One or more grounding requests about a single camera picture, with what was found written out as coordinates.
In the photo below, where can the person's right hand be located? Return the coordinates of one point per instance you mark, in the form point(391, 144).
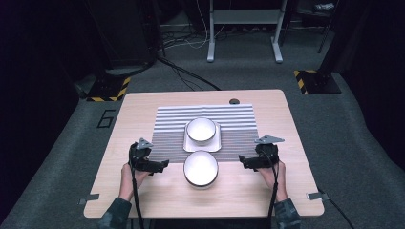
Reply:
point(279, 184)

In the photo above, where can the white metal desk frame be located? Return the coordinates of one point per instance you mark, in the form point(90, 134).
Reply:
point(243, 16)

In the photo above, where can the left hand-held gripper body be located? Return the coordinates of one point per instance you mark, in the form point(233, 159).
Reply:
point(138, 157)

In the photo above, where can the hazard striped black base plate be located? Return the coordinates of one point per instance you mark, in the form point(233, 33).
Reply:
point(318, 83)
point(108, 89)

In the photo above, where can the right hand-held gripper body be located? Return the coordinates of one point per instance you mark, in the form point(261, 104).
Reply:
point(267, 154)

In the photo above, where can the grey metal table bracket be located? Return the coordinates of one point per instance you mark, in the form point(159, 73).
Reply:
point(89, 198)
point(316, 196)

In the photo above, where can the black metal post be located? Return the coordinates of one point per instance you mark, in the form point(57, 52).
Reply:
point(334, 38)

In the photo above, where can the black cabinet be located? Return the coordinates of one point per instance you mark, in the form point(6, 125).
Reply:
point(124, 31)

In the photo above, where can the grey striped placemat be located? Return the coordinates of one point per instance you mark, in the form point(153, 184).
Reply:
point(235, 117)

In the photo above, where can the white bowl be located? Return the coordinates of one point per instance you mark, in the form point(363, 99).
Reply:
point(201, 168)
point(201, 129)

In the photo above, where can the person's left hand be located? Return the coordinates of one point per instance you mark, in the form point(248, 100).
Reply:
point(127, 183)

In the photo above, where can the white rectangular tray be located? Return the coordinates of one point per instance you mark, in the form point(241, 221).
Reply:
point(191, 147)

